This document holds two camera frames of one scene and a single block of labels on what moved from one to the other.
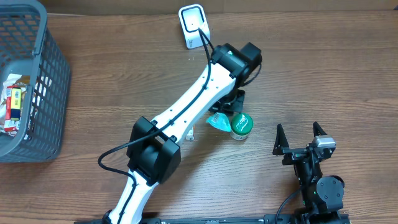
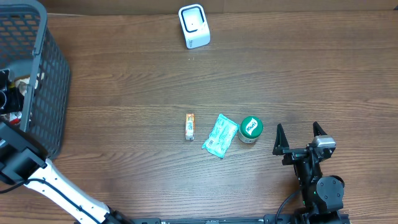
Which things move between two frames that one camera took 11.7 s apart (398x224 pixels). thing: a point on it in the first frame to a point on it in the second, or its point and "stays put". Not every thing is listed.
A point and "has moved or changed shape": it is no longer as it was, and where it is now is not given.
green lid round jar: x=241 y=124 to x=250 y=127
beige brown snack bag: x=8 y=81 has moved or changed shape
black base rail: x=239 y=220 stays put
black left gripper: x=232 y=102 to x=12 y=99
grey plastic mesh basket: x=28 y=48 stays put
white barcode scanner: x=194 y=25 stays put
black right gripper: x=281 y=148 stays put
